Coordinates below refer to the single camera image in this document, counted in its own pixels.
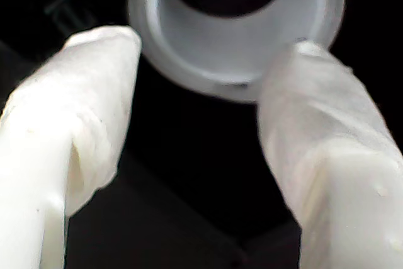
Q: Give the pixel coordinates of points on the large white tape roll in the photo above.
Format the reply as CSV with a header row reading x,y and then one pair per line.
x,y
214,48

